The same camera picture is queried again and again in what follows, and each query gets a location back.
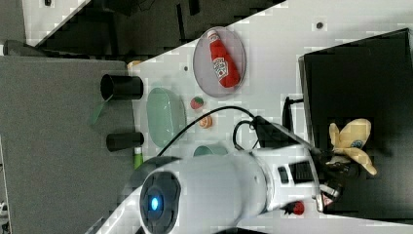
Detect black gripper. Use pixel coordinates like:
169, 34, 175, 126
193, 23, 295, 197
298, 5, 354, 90
311, 148, 359, 204

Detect yellow plush peeled banana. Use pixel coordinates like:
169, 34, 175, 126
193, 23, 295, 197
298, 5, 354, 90
327, 118, 377, 176

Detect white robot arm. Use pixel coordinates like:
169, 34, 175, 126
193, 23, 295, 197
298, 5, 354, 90
86, 124, 351, 234

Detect toy strawberry near oven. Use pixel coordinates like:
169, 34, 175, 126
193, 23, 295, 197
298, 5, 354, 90
285, 201, 305, 215

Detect black toaster oven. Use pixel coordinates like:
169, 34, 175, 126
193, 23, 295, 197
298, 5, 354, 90
299, 28, 413, 224

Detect green metal mug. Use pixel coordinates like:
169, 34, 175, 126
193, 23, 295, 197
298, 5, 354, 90
193, 144, 228, 156

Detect toy orange slice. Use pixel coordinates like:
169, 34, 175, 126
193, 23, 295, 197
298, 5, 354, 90
199, 115, 213, 129

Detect red ketchup bottle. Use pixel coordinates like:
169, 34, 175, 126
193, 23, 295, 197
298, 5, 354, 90
207, 30, 241, 89

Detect toy strawberry near plate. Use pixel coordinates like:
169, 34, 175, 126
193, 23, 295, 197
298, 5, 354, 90
190, 97, 204, 110

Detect grey round plate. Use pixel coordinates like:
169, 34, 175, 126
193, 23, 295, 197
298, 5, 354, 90
193, 27, 246, 98

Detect green oval colander basket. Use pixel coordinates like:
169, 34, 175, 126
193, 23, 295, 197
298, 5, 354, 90
146, 88, 186, 147

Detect green marker pen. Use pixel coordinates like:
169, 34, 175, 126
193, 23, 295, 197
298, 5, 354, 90
133, 147, 143, 170

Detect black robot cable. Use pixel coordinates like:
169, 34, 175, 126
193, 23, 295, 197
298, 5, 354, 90
157, 105, 261, 158

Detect lower black cylinder post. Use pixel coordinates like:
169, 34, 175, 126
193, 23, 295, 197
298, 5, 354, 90
106, 132, 144, 152

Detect black cylinder post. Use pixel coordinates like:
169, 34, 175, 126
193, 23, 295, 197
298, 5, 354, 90
100, 74, 144, 100
106, 132, 144, 152

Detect upper black cylinder post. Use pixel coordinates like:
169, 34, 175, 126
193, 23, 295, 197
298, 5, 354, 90
100, 74, 144, 100

